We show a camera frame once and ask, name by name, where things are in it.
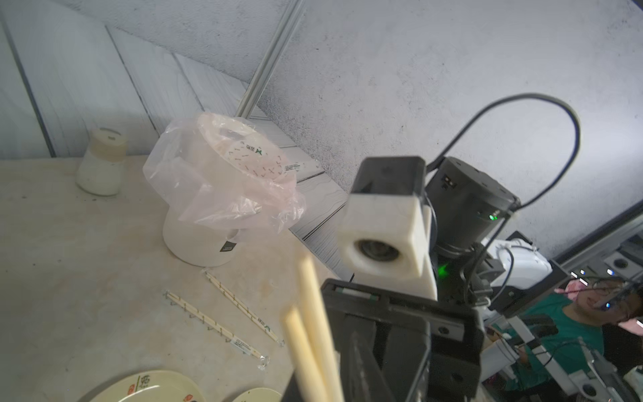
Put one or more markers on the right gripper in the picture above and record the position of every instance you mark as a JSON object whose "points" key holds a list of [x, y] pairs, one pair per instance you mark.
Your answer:
{"points": [[397, 347]]}

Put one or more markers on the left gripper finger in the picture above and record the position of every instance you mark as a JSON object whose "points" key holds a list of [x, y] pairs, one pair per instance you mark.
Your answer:
{"points": [[289, 394]]}

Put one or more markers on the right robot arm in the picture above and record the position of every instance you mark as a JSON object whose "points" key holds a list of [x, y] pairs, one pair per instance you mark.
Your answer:
{"points": [[467, 205]]}

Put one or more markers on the wrapped chopsticks on table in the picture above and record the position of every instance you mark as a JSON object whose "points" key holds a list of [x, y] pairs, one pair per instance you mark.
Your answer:
{"points": [[259, 322], [224, 332]]}

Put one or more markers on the cream floral plate front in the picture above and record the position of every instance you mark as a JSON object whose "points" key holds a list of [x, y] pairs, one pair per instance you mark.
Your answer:
{"points": [[260, 394]]}

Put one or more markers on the cream floral plate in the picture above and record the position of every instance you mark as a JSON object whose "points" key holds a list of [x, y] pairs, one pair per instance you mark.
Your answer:
{"points": [[260, 394], [152, 385]]}

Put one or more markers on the cream floral plate middle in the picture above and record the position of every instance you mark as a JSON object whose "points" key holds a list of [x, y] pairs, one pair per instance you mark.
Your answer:
{"points": [[152, 385]]}

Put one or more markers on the person in green shirt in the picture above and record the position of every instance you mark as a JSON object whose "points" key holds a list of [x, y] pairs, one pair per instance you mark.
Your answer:
{"points": [[580, 323]]}

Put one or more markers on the white bucket with pink bag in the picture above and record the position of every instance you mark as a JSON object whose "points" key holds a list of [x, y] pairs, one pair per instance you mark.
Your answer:
{"points": [[213, 208]]}

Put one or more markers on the small bottle with black cap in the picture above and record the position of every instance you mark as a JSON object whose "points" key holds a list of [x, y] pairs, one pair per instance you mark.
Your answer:
{"points": [[102, 168]]}

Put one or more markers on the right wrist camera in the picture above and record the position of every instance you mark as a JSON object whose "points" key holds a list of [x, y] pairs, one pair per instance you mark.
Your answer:
{"points": [[384, 236]]}

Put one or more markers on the right aluminium frame post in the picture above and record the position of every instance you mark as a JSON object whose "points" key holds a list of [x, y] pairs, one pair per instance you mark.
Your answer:
{"points": [[285, 29]]}

